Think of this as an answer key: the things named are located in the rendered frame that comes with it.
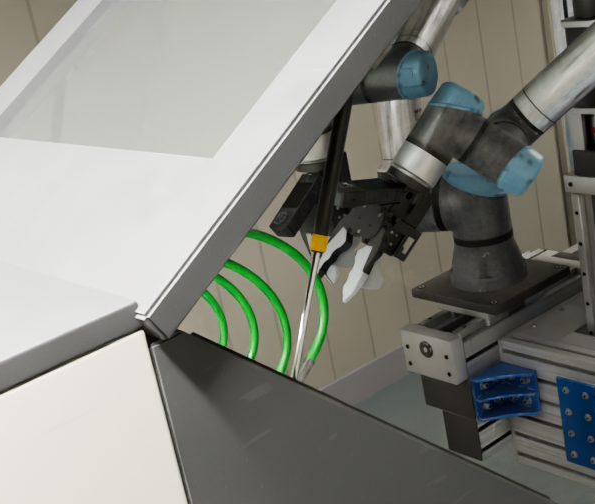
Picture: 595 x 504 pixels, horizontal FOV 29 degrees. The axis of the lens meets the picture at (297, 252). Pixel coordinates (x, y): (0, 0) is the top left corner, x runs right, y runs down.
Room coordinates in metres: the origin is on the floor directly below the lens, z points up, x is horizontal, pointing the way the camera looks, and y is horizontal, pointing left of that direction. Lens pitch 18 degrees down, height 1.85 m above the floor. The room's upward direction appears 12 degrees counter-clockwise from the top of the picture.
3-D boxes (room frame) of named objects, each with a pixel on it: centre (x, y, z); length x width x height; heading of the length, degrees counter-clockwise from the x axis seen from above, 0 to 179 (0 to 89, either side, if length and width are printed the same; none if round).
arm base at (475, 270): (2.11, -0.36, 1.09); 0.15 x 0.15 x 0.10
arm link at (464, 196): (2.11, -0.36, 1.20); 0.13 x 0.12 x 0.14; 64
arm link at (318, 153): (1.80, -0.06, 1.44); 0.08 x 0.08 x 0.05
